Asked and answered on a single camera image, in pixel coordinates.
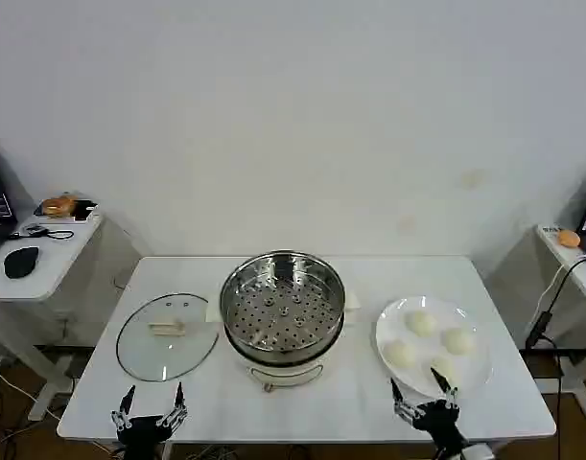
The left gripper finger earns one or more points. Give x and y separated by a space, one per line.
122 414
177 407

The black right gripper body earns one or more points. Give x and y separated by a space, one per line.
438 421

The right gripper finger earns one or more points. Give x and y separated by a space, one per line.
448 395
404 407

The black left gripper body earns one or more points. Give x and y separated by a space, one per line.
144 431

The white steamed bun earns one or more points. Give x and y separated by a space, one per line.
421 323
458 340
445 366
400 353

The white round plate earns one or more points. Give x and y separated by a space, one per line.
470 369

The oval glass lid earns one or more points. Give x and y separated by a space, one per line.
168 345

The white electric cooker base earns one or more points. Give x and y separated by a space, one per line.
283 366

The steel perforated steamer basket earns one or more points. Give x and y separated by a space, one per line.
283 306

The white side desk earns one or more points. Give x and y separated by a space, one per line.
57 259
568 268

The black computer mouse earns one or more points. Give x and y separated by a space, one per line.
20 262

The orange bread roll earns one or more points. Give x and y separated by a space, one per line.
569 238

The black and white box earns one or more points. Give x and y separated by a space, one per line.
86 211

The bagged brown bread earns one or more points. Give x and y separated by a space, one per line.
57 206

